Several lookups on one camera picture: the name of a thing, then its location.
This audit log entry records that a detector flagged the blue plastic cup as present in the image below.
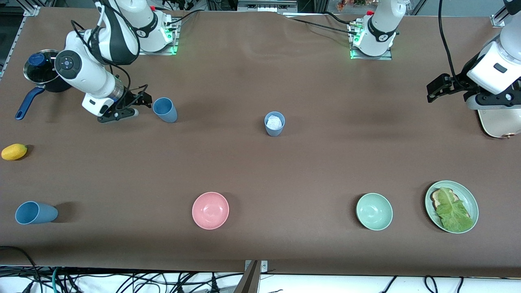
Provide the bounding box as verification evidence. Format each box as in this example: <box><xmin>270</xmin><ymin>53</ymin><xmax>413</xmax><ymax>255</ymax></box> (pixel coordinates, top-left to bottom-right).
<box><xmin>153</xmin><ymin>97</ymin><xmax>178</xmax><ymax>123</ymax></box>
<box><xmin>15</xmin><ymin>201</ymin><xmax>59</xmax><ymax>225</ymax></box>

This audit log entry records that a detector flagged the blue cup holding paper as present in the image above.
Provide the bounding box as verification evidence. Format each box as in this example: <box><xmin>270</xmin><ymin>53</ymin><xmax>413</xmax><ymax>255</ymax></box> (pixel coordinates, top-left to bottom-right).
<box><xmin>264</xmin><ymin>111</ymin><xmax>286</xmax><ymax>137</ymax></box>

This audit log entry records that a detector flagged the cream white cooking pot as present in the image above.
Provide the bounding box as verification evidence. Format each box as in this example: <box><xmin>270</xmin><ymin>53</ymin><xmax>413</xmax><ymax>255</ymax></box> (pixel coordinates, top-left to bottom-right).
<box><xmin>476</xmin><ymin>107</ymin><xmax>521</xmax><ymax>139</ymax></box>

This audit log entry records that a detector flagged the glass lid blue knob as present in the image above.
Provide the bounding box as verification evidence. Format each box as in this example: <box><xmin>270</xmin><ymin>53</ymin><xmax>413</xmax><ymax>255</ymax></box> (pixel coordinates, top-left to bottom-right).
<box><xmin>23</xmin><ymin>49</ymin><xmax>61</xmax><ymax>85</ymax></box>

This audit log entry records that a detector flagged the toast bread slice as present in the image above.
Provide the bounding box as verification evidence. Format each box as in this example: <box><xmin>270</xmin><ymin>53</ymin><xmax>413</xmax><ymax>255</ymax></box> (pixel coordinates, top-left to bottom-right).
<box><xmin>431</xmin><ymin>188</ymin><xmax>471</xmax><ymax>220</ymax></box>

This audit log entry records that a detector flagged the mint green plate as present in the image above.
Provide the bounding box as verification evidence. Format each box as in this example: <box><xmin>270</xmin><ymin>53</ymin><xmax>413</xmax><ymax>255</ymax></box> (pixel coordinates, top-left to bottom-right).
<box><xmin>425</xmin><ymin>180</ymin><xmax>479</xmax><ymax>234</ymax></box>

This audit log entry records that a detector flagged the yellow lemon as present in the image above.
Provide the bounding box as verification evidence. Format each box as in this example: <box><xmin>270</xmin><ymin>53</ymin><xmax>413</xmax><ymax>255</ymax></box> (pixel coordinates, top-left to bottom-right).
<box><xmin>1</xmin><ymin>143</ymin><xmax>28</xmax><ymax>161</ymax></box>

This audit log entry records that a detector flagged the pink bowl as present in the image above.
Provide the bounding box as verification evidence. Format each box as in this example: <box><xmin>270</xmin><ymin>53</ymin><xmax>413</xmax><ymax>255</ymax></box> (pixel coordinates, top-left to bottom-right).
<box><xmin>192</xmin><ymin>192</ymin><xmax>230</xmax><ymax>230</ymax></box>

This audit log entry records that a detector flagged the green lettuce leaf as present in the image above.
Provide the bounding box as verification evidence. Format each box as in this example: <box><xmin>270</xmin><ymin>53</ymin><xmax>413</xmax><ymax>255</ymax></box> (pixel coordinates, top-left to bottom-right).
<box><xmin>436</xmin><ymin>187</ymin><xmax>475</xmax><ymax>232</ymax></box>

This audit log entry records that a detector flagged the mint green bowl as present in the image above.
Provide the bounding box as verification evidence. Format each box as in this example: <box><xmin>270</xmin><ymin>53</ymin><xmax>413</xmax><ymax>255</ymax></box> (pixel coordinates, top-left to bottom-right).
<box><xmin>356</xmin><ymin>192</ymin><xmax>394</xmax><ymax>231</ymax></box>

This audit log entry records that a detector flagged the grey power strip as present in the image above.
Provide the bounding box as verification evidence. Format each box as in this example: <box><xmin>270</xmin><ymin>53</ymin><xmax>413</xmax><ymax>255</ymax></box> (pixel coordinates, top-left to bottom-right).
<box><xmin>237</xmin><ymin>0</ymin><xmax>298</xmax><ymax>13</ymax></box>

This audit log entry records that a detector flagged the dark metal leg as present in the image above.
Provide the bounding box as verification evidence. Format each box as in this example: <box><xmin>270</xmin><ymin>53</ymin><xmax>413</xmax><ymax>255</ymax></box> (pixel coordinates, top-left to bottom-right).
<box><xmin>233</xmin><ymin>260</ymin><xmax>259</xmax><ymax>293</ymax></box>

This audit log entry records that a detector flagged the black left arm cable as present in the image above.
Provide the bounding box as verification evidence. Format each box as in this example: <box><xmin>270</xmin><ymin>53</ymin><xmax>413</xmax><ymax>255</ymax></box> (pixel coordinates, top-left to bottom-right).
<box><xmin>438</xmin><ymin>0</ymin><xmax>457</xmax><ymax>80</ymax></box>

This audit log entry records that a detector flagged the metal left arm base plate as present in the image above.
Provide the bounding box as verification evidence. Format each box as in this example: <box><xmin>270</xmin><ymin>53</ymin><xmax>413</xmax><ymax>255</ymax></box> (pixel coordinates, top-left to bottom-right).
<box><xmin>349</xmin><ymin>20</ymin><xmax>393</xmax><ymax>61</ymax></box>

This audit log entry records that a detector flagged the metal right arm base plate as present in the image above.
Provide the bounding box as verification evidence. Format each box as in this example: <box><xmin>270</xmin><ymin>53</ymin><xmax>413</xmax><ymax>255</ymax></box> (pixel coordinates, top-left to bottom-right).
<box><xmin>138</xmin><ymin>16</ymin><xmax>180</xmax><ymax>55</ymax></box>

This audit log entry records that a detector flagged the black right base cable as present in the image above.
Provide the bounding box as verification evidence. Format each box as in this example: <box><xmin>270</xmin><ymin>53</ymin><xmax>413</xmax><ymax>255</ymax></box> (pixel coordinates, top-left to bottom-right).
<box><xmin>165</xmin><ymin>9</ymin><xmax>201</xmax><ymax>26</ymax></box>

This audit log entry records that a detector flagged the black pot blue handle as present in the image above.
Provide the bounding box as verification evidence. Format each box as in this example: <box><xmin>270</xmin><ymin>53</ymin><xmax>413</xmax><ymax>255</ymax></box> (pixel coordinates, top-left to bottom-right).
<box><xmin>15</xmin><ymin>49</ymin><xmax>76</xmax><ymax>121</ymax></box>

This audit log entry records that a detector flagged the long black left base cable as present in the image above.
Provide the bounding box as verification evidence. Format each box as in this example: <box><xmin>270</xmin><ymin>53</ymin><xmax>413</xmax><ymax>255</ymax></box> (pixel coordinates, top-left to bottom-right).
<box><xmin>283</xmin><ymin>14</ymin><xmax>352</xmax><ymax>35</ymax></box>

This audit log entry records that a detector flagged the silver table edge bracket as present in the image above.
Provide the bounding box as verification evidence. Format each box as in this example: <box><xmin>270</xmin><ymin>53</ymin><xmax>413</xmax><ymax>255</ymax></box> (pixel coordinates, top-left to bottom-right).
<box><xmin>244</xmin><ymin>260</ymin><xmax>268</xmax><ymax>274</ymax></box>

